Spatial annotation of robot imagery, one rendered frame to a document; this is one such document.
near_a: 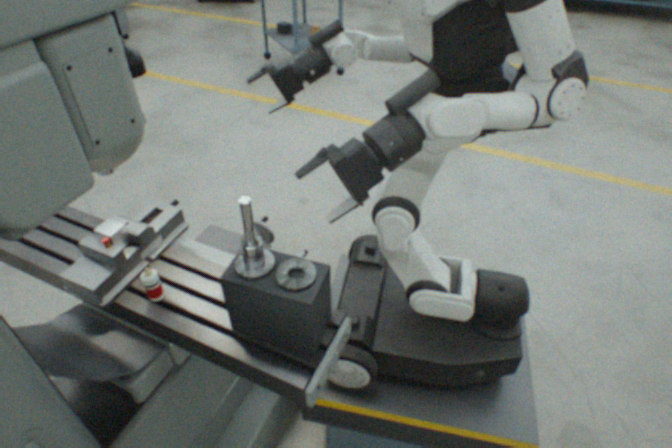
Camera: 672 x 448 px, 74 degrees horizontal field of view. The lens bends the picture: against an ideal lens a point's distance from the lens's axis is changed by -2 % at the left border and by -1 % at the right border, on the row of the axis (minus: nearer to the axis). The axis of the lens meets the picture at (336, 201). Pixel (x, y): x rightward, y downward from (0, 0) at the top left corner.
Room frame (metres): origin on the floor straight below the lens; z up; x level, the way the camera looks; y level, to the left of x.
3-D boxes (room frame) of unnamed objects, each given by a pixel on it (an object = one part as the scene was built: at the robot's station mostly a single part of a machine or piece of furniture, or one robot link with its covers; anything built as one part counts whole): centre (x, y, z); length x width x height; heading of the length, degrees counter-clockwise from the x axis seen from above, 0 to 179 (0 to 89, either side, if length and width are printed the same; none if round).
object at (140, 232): (0.93, 0.58, 1.02); 0.12 x 0.06 x 0.04; 66
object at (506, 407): (1.02, -0.33, 0.20); 0.78 x 0.68 x 0.40; 77
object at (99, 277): (0.91, 0.59, 0.99); 0.35 x 0.15 x 0.11; 156
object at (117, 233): (0.88, 0.60, 1.04); 0.06 x 0.05 x 0.06; 66
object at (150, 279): (0.76, 0.47, 0.99); 0.04 x 0.04 x 0.11
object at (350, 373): (0.82, -0.03, 0.50); 0.20 x 0.05 x 0.20; 77
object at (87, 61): (0.84, 0.53, 1.47); 0.21 x 0.19 x 0.32; 65
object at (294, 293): (0.68, 0.14, 1.03); 0.22 x 0.12 x 0.20; 71
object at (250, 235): (0.70, 0.18, 1.25); 0.03 x 0.03 x 0.11
